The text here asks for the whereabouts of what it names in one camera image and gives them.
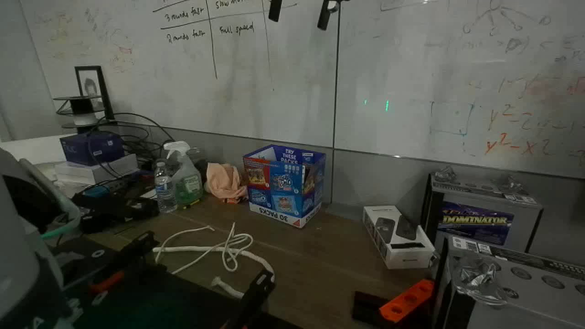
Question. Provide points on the blue cardboard snack box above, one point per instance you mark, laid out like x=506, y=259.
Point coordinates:
x=285, y=184

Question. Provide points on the dark blue box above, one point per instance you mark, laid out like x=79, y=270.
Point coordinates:
x=91, y=149

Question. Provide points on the flat white box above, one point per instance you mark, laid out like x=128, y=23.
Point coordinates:
x=97, y=173

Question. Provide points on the white box with black devices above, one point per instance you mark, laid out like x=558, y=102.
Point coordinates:
x=399, y=248

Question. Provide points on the spray bottle with green liquid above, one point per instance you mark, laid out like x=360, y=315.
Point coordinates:
x=185, y=180

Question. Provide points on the clear water bottle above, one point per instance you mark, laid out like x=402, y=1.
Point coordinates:
x=165, y=193

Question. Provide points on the grey tiered stand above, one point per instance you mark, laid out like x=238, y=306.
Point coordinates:
x=79, y=107

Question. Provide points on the black device pile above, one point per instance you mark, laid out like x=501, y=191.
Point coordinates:
x=115, y=198

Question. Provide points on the grey battery with dark label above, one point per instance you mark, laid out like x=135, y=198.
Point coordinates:
x=481, y=217

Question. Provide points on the black table clamp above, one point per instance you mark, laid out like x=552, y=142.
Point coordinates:
x=256, y=293

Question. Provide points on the orange and black block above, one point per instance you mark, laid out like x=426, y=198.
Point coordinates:
x=404, y=303

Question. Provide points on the black base mat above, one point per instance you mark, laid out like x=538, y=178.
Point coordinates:
x=157, y=304

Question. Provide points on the grey battery with round caps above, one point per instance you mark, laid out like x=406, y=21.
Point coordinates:
x=517, y=293

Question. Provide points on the wall whiteboard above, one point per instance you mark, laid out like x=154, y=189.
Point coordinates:
x=274, y=74

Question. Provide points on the black picture frame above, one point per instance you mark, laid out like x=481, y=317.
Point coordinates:
x=91, y=85

